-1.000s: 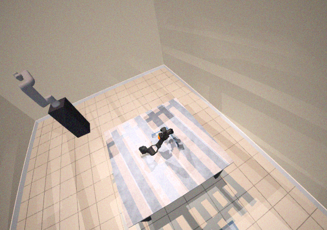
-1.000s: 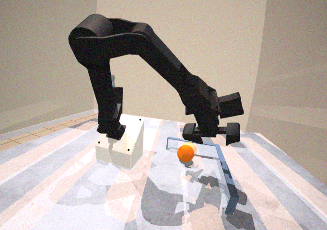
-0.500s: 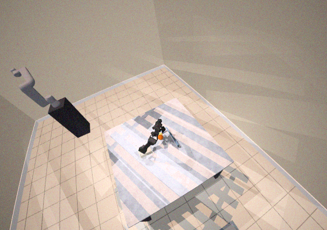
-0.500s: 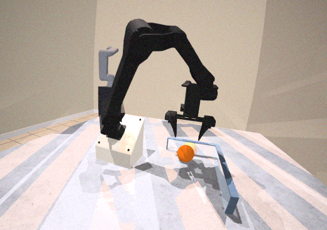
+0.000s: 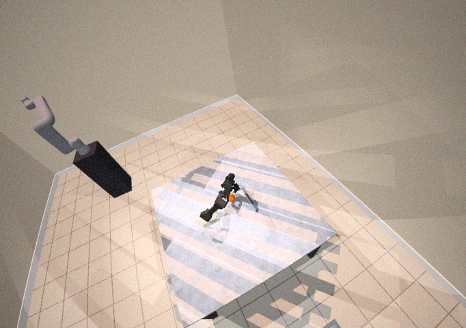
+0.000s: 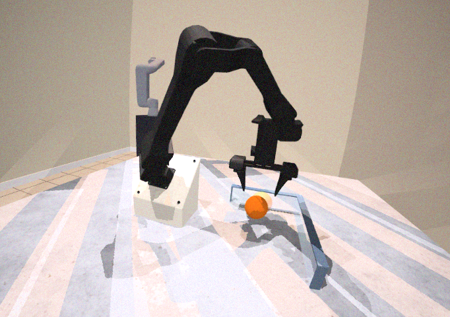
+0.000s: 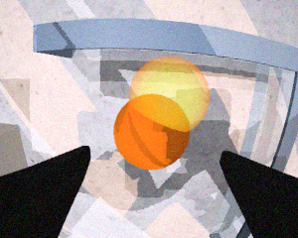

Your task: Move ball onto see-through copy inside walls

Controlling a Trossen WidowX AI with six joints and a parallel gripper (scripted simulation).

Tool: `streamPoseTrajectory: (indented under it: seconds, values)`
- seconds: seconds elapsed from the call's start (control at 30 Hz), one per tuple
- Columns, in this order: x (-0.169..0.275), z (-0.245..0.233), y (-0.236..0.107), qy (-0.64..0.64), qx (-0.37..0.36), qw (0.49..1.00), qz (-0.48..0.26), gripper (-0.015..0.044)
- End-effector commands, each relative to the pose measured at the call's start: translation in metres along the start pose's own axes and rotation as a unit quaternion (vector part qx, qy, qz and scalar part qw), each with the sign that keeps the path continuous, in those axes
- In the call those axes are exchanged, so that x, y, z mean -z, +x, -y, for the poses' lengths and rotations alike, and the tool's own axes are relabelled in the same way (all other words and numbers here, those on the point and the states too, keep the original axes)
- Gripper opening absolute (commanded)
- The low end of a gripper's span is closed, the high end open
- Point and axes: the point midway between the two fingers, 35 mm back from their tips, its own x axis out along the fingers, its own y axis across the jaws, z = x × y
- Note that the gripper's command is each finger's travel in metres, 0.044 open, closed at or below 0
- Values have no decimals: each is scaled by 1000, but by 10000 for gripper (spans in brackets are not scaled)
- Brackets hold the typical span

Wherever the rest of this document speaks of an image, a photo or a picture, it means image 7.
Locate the clear l-shaped low wall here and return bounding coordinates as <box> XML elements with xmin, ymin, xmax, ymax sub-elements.
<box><xmin>43</xmin><ymin>49</ymin><xmax>295</xmax><ymax>238</ymax></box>
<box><xmin>33</xmin><ymin>17</ymin><xmax>298</xmax><ymax>172</ymax></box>

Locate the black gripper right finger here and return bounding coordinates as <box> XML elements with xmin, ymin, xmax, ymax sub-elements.
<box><xmin>220</xmin><ymin>151</ymin><xmax>298</xmax><ymax>238</ymax></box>

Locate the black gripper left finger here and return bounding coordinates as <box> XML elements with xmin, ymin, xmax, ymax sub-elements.
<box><xmin>0</xmin><ymin>146</ymin><xmax>90</xmax><ymax>238</ymax></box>

